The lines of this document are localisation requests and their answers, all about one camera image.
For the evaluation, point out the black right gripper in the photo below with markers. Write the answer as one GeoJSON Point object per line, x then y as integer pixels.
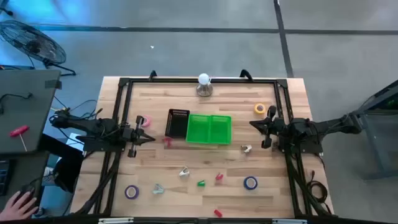
{"type": "Point", "coordinates": [273, 127]}

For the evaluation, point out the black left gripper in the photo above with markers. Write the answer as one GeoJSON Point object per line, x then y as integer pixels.
{"type": "Point", "coordinates": [133, 135]}

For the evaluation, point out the pink tape roll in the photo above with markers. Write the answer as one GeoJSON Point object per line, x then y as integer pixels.
{"type": "Point", "coordinates": [148, 122]}

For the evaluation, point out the yellow tape roll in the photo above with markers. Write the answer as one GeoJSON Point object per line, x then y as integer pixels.
{"type": "Point", "coordinates": [256, 108]}

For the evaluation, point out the silver staple remover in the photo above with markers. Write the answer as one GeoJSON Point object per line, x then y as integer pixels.
{"type": "Point", "coordinates": [246, 148]}
{"type": "Point", "coordinates": [184, 172]}

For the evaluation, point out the black plastic basket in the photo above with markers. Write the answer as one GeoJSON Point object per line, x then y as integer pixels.
{"type": "Point", "coordinates": [177, 124]}

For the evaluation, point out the green plastic basket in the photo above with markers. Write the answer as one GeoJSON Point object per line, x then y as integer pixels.
{"type": "Point", "coordinates": [221, 130]}
{"type": "Point", "coordinates": [198, 129]}

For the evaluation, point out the purple tape roll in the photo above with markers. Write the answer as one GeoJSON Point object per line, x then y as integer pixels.
{"type": "Point", "coordinates": [126, 192]}

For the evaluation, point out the blue tape roll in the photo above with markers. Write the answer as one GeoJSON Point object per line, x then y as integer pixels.
{"type": "Point", "coordinates": [245, 183]}

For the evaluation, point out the green stapler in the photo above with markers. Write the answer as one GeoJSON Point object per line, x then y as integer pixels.
{"type": "Point", "coordinates": [201, 183]}

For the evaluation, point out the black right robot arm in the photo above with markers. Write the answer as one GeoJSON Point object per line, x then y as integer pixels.
{"type": "Point", "coordinates": [326, 126]}

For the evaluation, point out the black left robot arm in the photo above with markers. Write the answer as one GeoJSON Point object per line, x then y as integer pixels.
{"type": "Point", "coordinates": [93, 126]}

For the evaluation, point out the small red stapler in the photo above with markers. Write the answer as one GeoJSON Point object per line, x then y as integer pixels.
{"type": "Point", "coordinates": [218, 213]}

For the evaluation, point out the dark tape strip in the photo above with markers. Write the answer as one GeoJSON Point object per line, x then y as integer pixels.
{"type": "Point", "coordinates": [53, 84]}

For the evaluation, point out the white bulb lamp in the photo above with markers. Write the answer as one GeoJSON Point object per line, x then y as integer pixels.
{"type": "Point", "coordinates": [204, 84]}

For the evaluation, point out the white paper sheet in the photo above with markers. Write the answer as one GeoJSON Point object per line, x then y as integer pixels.
{"type": "Point", "coordinates": [74, 140]}

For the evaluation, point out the yellow plug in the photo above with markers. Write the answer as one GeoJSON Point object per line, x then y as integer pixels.
{"type": "Point", "coordinates": [64, 109]}

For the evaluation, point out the office desk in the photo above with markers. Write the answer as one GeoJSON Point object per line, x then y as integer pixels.
{"type": "Point", "coordinates": [28, 124]}

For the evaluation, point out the black computer mouse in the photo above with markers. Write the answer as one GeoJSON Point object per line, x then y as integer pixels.
{"type": "Point", "coordinates": [29, 189]}

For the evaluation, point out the dark desk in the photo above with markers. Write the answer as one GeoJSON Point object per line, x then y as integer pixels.
{"type": "Point", "coordinates": [21, 168]}

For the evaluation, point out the black keyboard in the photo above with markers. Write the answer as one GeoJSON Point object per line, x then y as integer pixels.
{"type": "Point", "coordinates": [3, 177]}

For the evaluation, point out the person's hand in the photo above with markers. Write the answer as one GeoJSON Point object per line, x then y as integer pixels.
{"type": "Point", "coordinates": [15, 208]}

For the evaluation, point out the black floor fan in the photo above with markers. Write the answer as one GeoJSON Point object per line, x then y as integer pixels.
{"type": "Point", "coordinates": [32, 42]}

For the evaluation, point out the black metal table frame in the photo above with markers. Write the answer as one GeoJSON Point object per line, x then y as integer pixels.
{"type": "Point", "coordinates": [202, 81]}

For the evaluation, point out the silver metal bracket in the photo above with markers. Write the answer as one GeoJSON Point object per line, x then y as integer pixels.
{"type": "Point", "coordinates": [289, 221]}
{"type": "Point", "coordinates": [115, 220]}

